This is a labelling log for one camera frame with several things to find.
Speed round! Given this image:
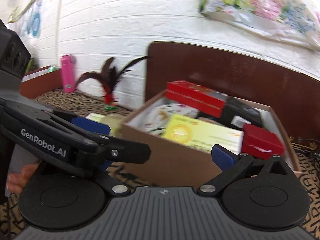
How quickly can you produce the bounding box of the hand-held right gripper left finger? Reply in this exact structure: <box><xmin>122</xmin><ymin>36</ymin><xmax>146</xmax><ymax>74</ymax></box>
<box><xmin>95</xmin><ymin>160</ymin><xmax>130</xmax><ymax>196</ymax></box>

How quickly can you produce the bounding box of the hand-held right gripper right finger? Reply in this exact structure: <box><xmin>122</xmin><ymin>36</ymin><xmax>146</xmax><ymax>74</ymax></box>
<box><xmin>197</xmin><ymin>144</ymin><xmax>297</xmax><ymax>198</ymax></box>

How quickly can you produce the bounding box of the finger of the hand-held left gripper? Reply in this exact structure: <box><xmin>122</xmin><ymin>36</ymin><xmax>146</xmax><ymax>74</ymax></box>
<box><xmin>54</xmin><ymin>110</ymin><xmax>112</xmax><ymax>140</ymax></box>
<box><xmin>75</xmin><ymin>135</ymin><xmax>152</xmax><ymax>178</ymax></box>

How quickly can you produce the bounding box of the pale yellow packet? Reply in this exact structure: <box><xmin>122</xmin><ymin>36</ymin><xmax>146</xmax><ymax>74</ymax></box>
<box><xmin>86</xmin><ymin>113</ymin><xmax>123</xmax><ymax>137</ymax></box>

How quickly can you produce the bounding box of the large cardboard box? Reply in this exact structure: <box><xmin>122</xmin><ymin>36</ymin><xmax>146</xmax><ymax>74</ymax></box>
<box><xmin>120</xmin><ymin>90</ymin><xmax>300</xmax><ymax>188</ymax></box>

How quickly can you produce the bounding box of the person's left hand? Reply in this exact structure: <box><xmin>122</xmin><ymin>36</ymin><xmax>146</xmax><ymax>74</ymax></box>
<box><xmin>6</xmin><ymin>164</ymin><xmax>38</xmax><ymax>193</ymax></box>

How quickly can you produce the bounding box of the patterned table mat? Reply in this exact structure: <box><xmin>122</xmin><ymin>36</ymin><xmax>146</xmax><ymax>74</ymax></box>
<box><xmin>0</xmin><ymin>90</ymin><xmax>320</xmax><ymax>240</ymax></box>

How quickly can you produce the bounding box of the dark feather shuttlecock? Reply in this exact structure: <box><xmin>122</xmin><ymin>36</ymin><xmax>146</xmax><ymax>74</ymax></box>
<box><xmin>76</xmin><ymin>56</ymin><xmax>150</xmax><ymax>109</ymax></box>

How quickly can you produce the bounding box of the yellow-green flat box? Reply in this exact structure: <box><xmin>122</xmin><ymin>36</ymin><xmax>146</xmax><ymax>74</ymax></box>
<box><xmin>161</xmin><ymin>114</ymin><xmax>244</xmax><ymax>155</ymax></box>

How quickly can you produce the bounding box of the small red box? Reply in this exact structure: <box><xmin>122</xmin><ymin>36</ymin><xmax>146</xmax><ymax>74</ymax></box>
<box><xmin>241</xmin><ymin>124</ymin><xmax>285</xmax><ymax>159</ymax></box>

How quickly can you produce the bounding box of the floral plate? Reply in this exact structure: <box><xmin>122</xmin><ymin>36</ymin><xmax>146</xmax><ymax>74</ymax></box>
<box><xmin>142</xmin><ymin>104</ymin><xmax>200</xmax><ymax>135</ymax></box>

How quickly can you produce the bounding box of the black box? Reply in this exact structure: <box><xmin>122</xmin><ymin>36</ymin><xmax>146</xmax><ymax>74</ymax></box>
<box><xmin>221</xmin><ymin>96</ymin><xmax>263</xmax><ymax>128</ymax></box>

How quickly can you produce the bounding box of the pink water bottle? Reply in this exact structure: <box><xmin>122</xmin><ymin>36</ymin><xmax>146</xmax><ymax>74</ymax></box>
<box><xmin>61</xmin><ymin>54</ymin><xmax>76</xmax><ymax>93</ymax></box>

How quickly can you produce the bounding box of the small cardboard box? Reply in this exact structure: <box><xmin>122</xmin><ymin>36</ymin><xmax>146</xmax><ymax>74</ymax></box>
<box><xmin>19</xmin><ymin>66</ymin><xmax>63</xmax><ymax>99</ymax></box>

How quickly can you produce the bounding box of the long red gift box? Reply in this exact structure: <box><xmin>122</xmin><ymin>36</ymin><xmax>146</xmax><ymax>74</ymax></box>
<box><xmin>165</xmin><ymin>81</ymin><xmax>229</xmax><ymax>118</ymax></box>

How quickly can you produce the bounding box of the dark brown wooden board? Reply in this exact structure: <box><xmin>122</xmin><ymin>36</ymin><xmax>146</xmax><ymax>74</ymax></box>
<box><xmin>145</xmin><ymin>41</ymin><xmax>320</xmax><ymax>140</ymax></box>

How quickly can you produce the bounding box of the floral plastic bag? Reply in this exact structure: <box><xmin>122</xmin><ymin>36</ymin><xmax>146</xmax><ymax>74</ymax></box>
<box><xmin>197</xmin><ymin>0</ymin><xmax>320</xmax><ymax>52</ymax></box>

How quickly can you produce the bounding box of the blue wall poster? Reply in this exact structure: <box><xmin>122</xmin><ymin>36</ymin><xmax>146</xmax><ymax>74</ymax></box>
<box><xmin>19</xmin><ymin>0</ymin><xmax>42</xmax><ymax>39</ymax></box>

